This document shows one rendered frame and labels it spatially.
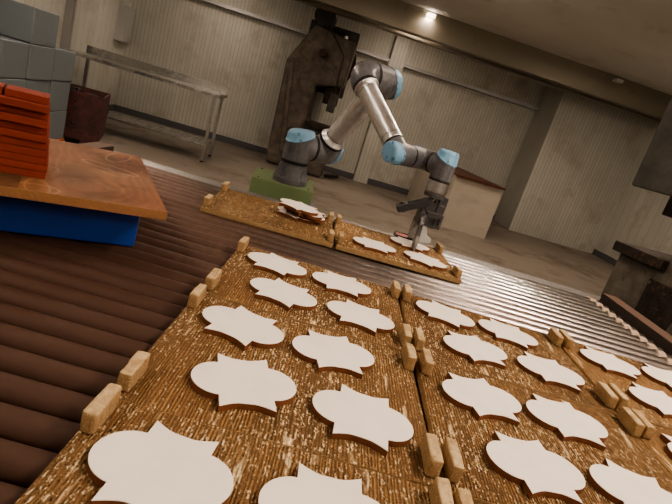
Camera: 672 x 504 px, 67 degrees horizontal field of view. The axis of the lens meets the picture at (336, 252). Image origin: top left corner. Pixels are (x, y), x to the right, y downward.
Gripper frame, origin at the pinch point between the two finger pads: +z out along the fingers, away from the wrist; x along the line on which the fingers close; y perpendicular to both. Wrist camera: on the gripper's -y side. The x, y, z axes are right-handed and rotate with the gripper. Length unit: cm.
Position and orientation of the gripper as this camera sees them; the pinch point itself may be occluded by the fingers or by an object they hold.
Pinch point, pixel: (409, 244)
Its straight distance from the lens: 182.7
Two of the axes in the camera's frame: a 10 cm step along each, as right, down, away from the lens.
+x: -0.2, -2.8, 9.6
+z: -3.0, 9.2, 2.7
